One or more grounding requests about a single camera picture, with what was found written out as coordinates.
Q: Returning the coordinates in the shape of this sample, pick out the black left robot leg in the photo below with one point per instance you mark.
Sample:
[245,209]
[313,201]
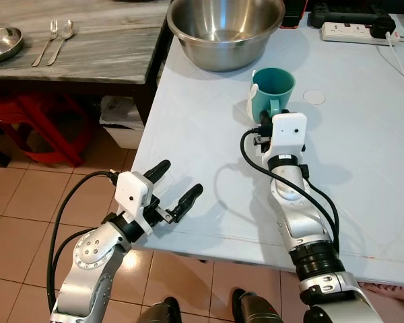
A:
[160,312]

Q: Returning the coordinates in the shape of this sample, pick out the black power plug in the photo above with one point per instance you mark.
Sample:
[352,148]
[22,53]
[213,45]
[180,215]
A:
[382,27]

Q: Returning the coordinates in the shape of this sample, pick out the black right robot leg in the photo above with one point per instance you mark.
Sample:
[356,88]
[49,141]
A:
[256,308]

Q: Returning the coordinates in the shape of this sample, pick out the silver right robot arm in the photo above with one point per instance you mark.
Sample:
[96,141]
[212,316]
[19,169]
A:
[299,212]

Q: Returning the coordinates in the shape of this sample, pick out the red and black device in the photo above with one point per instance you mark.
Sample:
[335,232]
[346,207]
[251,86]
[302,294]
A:
[293,13]

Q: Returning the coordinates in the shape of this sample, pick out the pale blue table cover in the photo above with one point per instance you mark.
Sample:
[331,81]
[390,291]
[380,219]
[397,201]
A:
[363,168]

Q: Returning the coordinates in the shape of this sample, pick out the black robot leg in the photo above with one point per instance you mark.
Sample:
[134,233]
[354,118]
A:
[160,312]
[256,308]

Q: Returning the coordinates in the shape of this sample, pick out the silver metal spoon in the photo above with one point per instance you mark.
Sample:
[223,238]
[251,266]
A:
[66,29]

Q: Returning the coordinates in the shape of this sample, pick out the large stainless steel bowl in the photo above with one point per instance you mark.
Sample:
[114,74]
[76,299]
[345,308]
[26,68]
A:
[222,50]

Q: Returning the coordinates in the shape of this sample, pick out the teal ceramic mug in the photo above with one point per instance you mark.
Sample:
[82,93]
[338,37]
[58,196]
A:
[276,84]

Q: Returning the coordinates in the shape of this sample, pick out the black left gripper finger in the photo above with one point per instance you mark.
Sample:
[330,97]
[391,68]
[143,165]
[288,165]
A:
[157,171]
[190,198]

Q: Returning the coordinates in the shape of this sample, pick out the black electronic device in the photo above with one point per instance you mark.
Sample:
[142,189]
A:
[340,15]

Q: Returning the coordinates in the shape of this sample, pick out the silver metal fork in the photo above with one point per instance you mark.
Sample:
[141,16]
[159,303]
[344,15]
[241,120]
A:
[46,42]

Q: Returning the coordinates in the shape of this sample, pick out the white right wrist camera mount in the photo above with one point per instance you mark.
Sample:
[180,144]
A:
[288,134]

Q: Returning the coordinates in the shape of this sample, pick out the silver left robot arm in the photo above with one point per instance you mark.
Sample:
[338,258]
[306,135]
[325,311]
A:
[94,259]

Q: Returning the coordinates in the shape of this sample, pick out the white power strip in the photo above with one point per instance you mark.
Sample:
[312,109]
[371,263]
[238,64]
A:
[343,32]

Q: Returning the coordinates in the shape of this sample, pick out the round white table sticker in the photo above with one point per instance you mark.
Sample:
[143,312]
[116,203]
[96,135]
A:
[314,97]

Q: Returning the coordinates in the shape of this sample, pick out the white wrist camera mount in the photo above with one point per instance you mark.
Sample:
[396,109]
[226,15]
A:
[288,134]
[132,192]

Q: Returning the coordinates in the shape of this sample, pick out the red plastic stool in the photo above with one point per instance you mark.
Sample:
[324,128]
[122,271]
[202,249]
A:
[37,111]

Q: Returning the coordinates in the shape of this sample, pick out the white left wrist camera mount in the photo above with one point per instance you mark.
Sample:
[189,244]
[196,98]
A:
[132,192]

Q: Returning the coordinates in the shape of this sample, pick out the small stainless steel dish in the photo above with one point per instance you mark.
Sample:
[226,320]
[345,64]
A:
[1,44]

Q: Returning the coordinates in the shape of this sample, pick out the grey wood-top side table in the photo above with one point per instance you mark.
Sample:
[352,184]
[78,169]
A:
[101,47]

